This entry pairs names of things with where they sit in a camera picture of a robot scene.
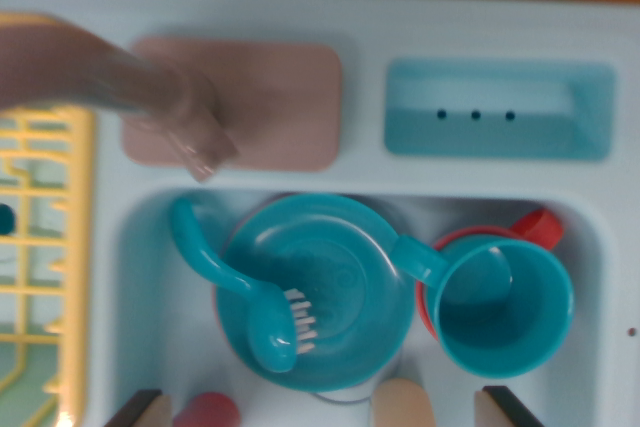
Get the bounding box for teal mug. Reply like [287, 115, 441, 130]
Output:
[392, 234, 576, 381]

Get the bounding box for yellow dish rack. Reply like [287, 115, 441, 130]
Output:
[0, 11, 97, 427]

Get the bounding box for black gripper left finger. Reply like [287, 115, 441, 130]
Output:
[103, 389, 174, 427]

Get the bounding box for teal bowl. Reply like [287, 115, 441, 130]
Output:
[215, 194, 417, 393]

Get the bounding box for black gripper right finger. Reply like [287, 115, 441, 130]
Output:
[473, 385, 546, 427]

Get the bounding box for light blue toy sink unit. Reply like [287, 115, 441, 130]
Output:
[0, 0, 640, 427]

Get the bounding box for red mug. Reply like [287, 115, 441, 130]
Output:
[415, 207, 564, 343]

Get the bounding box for teal dish brush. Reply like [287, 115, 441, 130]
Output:
[169, 196, 317, 374]

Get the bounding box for cream detergent bottle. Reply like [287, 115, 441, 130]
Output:
[372, 377, 434, 427]

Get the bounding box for teal soap tray recess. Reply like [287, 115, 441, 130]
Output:
[383, 57, 617, 163]

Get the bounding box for mauve faucet spout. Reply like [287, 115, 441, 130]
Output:
[0, 16, 240, 184]

